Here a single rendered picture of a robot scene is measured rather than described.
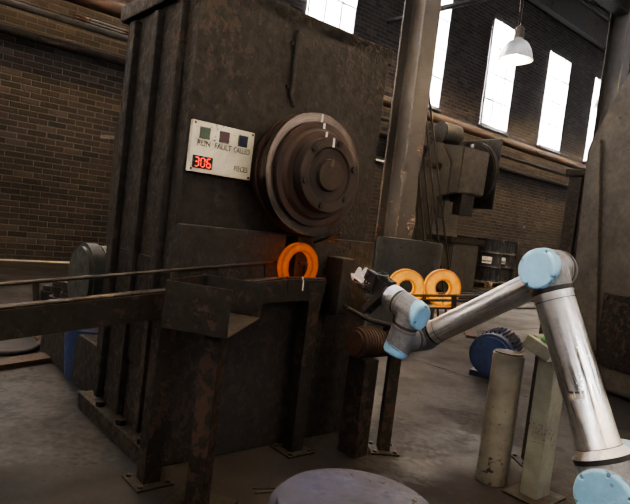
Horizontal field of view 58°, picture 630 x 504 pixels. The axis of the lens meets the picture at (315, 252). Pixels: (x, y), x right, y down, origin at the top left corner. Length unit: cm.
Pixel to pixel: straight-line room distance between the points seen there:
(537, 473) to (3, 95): 710
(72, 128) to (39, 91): 57
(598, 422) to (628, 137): 307
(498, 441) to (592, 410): 77
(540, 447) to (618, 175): 257
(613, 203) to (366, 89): 238
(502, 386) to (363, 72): 144
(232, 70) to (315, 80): 40
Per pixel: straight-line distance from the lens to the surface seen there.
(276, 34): 235
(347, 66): 257
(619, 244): 443
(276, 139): 211
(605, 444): 173
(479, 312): 198
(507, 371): 235
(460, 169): 1002
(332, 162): 216
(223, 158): 214
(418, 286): 244
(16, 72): 809
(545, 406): 234
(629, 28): 1138
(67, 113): 818
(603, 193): 456
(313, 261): 228
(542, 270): 171
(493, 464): 245
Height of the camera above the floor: 93
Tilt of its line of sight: 3 degrees down
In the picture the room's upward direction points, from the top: 7 degrees clockwise
